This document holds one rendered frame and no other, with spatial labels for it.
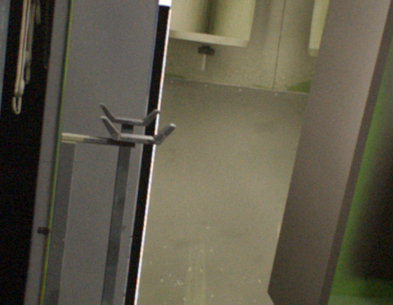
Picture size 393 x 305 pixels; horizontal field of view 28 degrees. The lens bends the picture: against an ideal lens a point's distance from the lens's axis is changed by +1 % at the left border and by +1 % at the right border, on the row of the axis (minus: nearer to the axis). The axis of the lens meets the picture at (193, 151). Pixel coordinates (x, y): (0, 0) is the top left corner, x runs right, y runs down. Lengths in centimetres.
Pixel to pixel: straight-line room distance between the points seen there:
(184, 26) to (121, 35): 159
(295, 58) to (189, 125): 55
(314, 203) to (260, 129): 122
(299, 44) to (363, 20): 146
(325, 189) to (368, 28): 42
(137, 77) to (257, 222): 177
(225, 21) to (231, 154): 57
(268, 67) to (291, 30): 18
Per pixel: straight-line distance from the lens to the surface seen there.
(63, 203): 84
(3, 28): 91
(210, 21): 296
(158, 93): 141
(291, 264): 222
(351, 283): 248
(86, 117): 140
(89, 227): 143
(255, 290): 301
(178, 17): 299
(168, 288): 295
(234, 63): 333
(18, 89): 141
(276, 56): 336
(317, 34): 313
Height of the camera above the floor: 119
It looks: 7 degrees down
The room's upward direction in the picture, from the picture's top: 7 degrees clockwise
